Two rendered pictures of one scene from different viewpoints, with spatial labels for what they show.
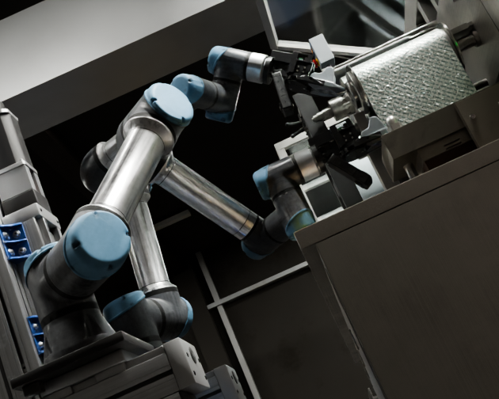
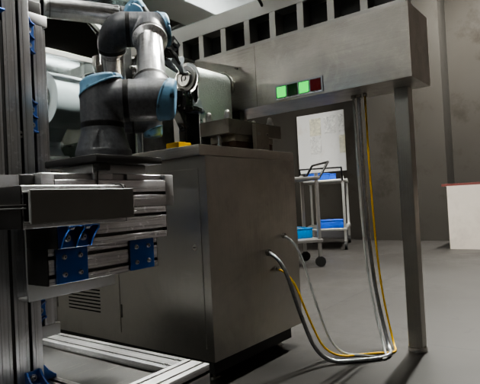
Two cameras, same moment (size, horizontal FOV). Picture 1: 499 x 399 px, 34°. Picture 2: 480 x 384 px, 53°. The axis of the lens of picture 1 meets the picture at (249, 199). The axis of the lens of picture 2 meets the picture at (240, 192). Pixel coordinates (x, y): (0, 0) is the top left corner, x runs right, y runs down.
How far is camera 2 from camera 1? 138 cm
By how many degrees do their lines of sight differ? 56
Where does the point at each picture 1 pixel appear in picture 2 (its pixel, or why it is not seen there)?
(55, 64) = not seen: outside the picture
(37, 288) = (106, 97)
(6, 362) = (10, 123)
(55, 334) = (111, 135)
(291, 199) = not seen: hidden behind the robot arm
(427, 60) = (222, 88)
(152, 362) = (158, 182)
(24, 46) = not seen: outside the picture
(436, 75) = (222, 97)
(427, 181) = (246, 152)
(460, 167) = (256, 154)
